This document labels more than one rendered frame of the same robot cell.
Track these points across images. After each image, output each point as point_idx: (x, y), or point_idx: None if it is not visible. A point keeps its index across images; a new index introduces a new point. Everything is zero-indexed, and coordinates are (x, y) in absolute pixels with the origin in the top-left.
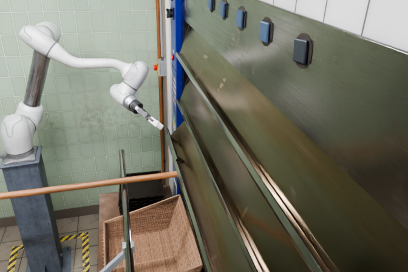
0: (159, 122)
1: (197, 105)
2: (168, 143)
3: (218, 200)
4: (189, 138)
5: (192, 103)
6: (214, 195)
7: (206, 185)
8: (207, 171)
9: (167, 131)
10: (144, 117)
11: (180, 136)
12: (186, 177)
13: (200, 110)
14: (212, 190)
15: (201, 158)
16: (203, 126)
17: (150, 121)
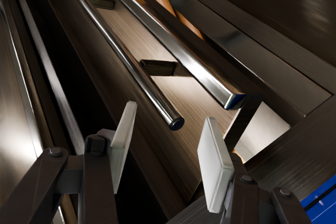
0: (202, 173)
1: (6, 142)
2: (176, 45)
3: None
4: (127, 87)
5: (16, 164)
6: None
7: None
8: None
9: (147, 98)
10: (49, 148)
11: (167, 96)
12: None
13: (1, 119)
14: None
15: (5, 14)
16: (3, 77)
17: (115, 132)
